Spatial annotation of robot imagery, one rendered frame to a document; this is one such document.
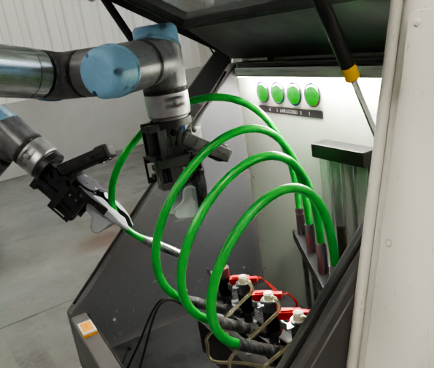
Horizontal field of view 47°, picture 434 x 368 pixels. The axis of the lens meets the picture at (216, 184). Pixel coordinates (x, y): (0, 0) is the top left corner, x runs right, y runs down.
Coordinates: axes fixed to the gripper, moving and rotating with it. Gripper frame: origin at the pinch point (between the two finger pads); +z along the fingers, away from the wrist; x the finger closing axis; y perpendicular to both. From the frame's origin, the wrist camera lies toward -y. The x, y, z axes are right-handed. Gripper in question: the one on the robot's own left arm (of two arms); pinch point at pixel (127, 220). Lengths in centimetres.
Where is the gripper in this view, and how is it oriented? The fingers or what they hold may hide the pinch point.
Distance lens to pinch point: 101.8
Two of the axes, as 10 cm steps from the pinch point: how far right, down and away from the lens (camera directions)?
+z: 7.6, 6.4, -0.5
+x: -1.4, 0.9, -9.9
